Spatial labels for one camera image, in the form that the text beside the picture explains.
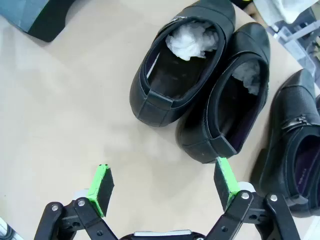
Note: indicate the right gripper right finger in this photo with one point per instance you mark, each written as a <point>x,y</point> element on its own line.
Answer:
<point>227,182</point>

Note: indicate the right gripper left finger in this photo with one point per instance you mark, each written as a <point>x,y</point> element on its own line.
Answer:
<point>100,190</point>

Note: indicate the black leather loafer shoe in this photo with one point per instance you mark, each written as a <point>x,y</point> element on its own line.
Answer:
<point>142,100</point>
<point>200,140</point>
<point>295,105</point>

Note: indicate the black low shoe stand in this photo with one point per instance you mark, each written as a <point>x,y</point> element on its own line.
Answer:
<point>50,20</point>

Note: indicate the white crumpled paper stuffing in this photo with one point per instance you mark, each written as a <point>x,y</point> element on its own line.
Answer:
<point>250,75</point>
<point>190,42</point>

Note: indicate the clear plastic storage crate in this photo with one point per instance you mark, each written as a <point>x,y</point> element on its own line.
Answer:
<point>300,45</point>

